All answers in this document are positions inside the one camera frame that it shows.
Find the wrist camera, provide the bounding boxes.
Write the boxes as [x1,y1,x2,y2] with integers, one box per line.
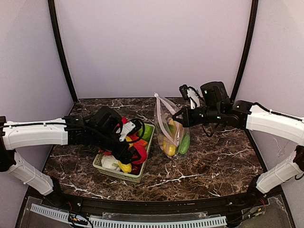
[115,118,145,142]
[179,85,202,109]

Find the yellow toy corn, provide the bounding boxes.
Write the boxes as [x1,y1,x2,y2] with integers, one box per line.
[118,161,132,173]

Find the dark red toy fruit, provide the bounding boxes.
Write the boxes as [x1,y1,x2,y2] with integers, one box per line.
[130,164,142,175]

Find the red toy tomato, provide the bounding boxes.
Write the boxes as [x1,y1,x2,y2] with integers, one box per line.
[99,148,112,156]

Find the white slotted cable duct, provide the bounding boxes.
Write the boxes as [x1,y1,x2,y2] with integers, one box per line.
[30,203,228,228]

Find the clear dotted zip bag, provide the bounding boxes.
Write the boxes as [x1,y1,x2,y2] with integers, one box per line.
[154,93,190,158]

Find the red toy apple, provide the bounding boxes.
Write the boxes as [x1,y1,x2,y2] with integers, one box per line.
[132,145,147,165]

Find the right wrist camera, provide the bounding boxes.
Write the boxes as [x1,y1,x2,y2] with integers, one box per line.
[179,85,202,109]

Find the yellow toy mango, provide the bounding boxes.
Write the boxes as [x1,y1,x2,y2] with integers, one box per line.
[163,141,176,157]

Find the black front rail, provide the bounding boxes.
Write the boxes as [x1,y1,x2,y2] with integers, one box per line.
[44,193,253,215]

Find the pale green plastic basket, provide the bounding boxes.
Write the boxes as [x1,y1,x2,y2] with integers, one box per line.
[93,123,155,183]

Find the green toy bitter gourd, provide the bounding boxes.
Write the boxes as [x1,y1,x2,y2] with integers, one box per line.
[178,133,190,154]

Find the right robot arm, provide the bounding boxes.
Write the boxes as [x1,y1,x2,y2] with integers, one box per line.
[172,82,304,194]

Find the yellow toy lemon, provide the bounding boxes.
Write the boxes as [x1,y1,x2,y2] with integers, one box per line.
[125,136,134,149]

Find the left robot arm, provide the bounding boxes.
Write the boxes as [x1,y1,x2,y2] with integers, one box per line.
[0,106,145,196]

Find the white toy garlic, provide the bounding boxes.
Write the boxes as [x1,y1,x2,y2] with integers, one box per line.
[101,155,121,171]

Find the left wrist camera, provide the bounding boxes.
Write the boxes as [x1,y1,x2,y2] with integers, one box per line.
[115,118,145,142]

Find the orange green toy mango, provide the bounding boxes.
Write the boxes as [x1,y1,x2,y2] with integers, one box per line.
[134,139,148,147]

